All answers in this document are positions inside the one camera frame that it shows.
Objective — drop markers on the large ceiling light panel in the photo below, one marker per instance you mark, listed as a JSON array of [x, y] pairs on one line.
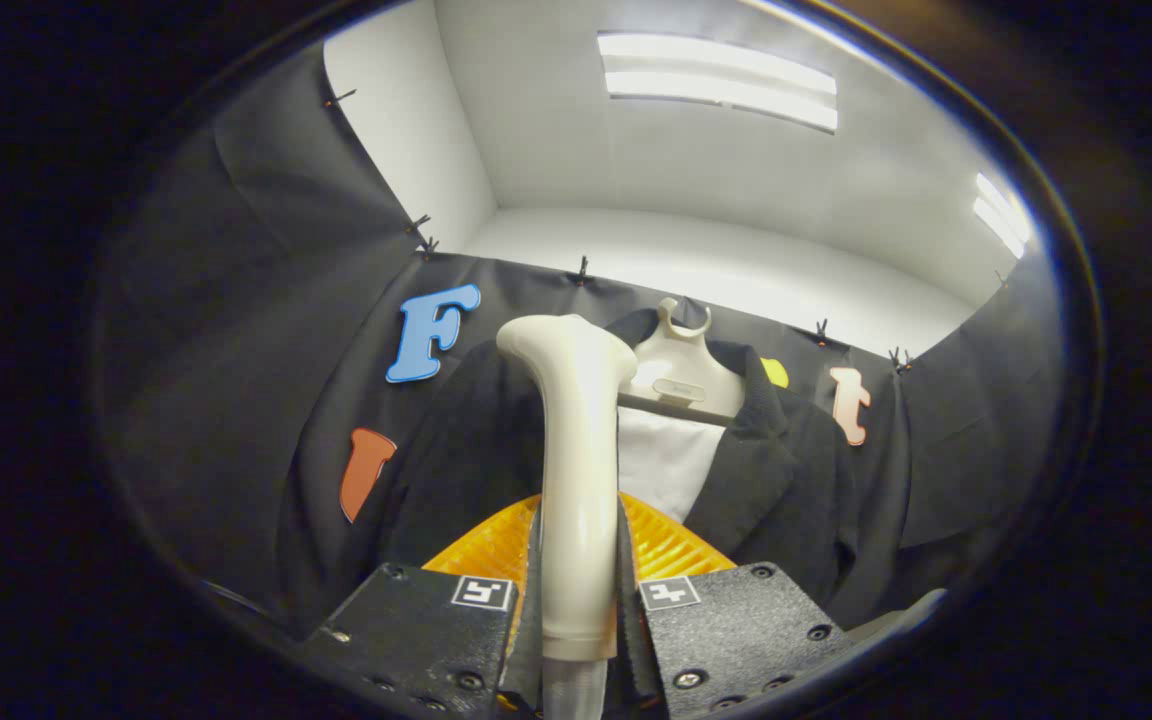
[[716, 85]]

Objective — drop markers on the white plastic hanger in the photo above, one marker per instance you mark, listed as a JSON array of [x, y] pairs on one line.
[[681, 365]]

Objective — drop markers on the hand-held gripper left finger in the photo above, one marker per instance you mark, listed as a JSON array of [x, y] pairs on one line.
[[416, 625]]

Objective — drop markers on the black suit jacket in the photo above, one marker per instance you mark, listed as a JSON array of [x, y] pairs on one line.
[[786, 480]]

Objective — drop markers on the row of black cloth clips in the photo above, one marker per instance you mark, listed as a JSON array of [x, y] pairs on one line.
[[583, 268]]

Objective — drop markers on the black backdrop cloth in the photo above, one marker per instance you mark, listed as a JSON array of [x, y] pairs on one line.
[[236, 350]]

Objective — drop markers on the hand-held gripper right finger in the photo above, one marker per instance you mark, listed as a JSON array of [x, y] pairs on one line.
[[736, 625]]

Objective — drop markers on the small ceiling light panel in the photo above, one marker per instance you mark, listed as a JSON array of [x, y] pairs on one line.
[[1001, 215]]

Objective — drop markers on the white garment steamer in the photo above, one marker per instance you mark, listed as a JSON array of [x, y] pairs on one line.
[[576, 470]]

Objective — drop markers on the white shirt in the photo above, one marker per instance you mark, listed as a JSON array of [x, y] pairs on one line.
[[661, 460]]

